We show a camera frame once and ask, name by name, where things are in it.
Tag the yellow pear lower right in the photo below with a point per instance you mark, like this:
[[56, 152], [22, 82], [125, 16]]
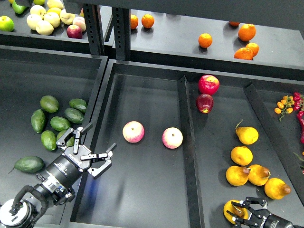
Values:
[[276, 188]]

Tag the yellow pear with brown spot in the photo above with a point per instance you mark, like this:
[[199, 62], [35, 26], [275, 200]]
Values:
[[238, 211]]

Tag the bright red apple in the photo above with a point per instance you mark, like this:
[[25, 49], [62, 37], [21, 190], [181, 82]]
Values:
[[208, 84]]

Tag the pale yellow pear top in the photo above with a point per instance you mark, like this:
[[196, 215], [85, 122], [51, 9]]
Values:
[[38, 10]]

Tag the orange cherry tomato bunch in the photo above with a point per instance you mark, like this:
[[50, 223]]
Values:
[[284, 106]]

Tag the red apple on shelf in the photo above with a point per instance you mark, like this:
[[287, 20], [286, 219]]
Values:
[[74, 31]]

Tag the avocado right middle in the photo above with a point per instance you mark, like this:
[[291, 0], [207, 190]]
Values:
[[74, 115]]

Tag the dark red apple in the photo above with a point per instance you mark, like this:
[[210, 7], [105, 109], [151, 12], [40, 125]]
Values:
[[204, 103]]

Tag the red chili peppers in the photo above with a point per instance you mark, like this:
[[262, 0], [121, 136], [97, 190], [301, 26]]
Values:
[[299, 107]]

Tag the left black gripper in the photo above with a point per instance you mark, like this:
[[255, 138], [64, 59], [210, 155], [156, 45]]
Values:
[[69, 165]]

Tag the yellow pear with stem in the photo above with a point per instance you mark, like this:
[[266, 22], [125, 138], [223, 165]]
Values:
[[246, 135]]

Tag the black shelf post left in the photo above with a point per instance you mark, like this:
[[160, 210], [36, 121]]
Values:
[[94, 29]]

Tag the black tray divider right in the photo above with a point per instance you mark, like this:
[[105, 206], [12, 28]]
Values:
[[291, 166]]

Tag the pale yellow pear right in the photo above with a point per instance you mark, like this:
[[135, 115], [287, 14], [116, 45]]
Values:
[[66, 18]]

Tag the avocado centre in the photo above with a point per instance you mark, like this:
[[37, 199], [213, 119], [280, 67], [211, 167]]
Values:
[[59, 123]]

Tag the green apple left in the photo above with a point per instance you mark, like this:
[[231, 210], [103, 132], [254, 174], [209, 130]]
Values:
[[6, 23]]

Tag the yellow pear lower middle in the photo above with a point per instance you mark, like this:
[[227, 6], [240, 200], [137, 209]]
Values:
[[258, 175]]

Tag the yellow lemon on shelf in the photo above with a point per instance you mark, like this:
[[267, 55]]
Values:
[[54, 10]]

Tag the pink apple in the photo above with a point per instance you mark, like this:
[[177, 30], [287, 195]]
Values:
[[133, 131], [172, 138]]

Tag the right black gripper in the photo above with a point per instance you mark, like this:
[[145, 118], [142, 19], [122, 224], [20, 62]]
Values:
[[261, 218]]

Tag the avocado bottom left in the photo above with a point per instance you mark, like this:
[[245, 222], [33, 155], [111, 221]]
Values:
[[48, 140]]

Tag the avocado top right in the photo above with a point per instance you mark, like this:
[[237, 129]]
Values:
[[78, 104]]

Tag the peach pink fruit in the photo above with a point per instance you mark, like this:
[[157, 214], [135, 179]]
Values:
[[80, 21]]

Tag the avocado far left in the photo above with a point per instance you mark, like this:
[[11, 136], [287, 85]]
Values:
[[38, 120]]

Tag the pink apple left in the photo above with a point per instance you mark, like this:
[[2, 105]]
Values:
[[133, 131]]

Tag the pink apple right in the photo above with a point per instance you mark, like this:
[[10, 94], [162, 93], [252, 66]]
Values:
[[172, 138]]

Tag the black tray divider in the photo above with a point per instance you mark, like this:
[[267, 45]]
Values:
[[291, 166], [195, 207]]

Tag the pale yellow pear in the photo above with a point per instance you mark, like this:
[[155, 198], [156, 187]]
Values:
[[66, 18], [38, 10], [33, 20], [44, 28], [53, 18]]

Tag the dark green avocado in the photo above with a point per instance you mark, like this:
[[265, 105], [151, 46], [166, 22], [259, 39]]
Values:
[[30, 164]]

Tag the pale yellow pear centre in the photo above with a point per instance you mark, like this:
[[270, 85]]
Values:
[[53, 18]]

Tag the pale yellow pear left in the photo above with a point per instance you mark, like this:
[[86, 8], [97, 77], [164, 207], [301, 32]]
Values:
[[33, 20]]

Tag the black shelf post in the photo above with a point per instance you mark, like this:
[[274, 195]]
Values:
[[122, 29], [94, 29]]

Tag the avocado bottom right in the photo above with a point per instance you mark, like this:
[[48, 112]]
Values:
[[69, 142]]

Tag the yellow pear lower left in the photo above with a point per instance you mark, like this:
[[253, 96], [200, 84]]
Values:
[[237, 175]]

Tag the black shelf post right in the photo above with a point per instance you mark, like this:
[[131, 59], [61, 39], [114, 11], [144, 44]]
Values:
[[122, 29]]

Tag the orange far left half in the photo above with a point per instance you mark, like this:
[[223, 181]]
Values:
[[133, 21]]

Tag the pale yellow pear front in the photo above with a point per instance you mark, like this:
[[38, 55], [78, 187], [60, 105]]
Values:
[[44, 28]]

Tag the black tray divider left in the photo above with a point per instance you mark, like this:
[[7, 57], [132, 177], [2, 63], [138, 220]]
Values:
[[195, 207]]

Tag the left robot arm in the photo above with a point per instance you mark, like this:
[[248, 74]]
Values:
[[31, 203]]

